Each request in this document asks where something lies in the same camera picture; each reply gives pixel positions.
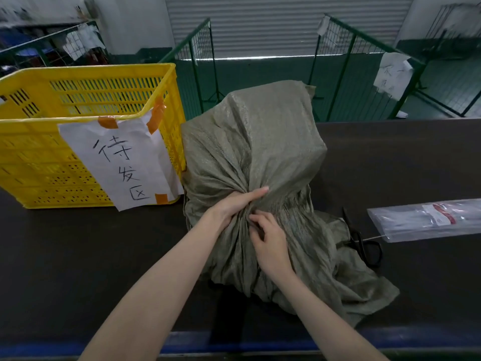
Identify person's left hand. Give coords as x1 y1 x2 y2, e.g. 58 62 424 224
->
204 186 270 237

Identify person's right hand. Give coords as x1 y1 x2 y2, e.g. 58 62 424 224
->
248 210 298 284

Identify grey-green woven sack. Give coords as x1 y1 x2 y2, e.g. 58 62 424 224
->
181 80 400 328

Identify black scissors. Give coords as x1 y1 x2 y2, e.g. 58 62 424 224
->
336 207 383 268

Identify yellow plastic crate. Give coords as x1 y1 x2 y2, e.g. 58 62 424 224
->
0 63 187 210

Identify person's right forearm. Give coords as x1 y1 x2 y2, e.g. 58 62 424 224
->
276 270 380 361

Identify person's left forearm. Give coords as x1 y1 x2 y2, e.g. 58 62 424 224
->
79 212 226 361

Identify white handwritten paper sign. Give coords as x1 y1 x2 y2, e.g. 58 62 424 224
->
57 108 185 212

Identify grey roller shutter door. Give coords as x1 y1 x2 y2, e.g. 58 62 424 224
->
164 0 416 60

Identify white handwritten paper sheet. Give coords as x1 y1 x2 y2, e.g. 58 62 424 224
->
373 52 414 101

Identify crumpled white paper sheet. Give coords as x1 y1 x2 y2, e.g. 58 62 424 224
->
62 24 106 61

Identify green wire fence panel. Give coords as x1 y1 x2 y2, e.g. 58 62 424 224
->
411 58 481 118
159 18 226 121
307 14 427 123
0 20 110 78

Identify clear packet of cable ties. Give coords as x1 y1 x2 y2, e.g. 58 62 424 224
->
367 198 481 244

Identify black wire rack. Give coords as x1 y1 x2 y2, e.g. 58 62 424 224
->
422 2 481 61

